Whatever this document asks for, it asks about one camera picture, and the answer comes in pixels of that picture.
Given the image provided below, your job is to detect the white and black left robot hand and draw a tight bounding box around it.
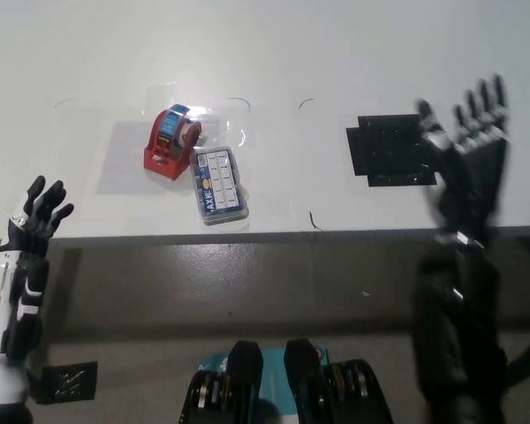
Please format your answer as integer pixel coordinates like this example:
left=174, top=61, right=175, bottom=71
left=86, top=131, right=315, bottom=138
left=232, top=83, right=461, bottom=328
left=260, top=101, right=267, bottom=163
left=0, top=175, right=75, bottom=367

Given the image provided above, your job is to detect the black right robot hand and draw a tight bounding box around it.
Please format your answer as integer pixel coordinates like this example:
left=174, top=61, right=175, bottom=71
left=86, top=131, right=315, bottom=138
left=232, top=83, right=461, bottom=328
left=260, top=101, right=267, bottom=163
left=414, top=73, right=513, bottom=248

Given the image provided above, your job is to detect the red tape dispenser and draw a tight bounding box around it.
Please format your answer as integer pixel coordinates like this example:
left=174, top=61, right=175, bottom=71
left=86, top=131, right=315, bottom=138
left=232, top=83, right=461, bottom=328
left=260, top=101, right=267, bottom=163
left=142, top=104, right=204, bottom=182

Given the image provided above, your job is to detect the black tape patch cross shaped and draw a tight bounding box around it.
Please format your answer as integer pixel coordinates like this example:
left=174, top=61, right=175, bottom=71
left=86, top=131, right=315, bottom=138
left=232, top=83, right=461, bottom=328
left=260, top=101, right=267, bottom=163
left=344, top=114, right=438, bottom=188

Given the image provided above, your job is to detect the black floor tape patch scribbled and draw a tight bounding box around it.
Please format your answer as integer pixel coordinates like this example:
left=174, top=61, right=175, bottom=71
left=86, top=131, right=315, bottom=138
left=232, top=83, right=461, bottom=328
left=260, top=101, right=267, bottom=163
left=34, top=360, right=99, bottom=405

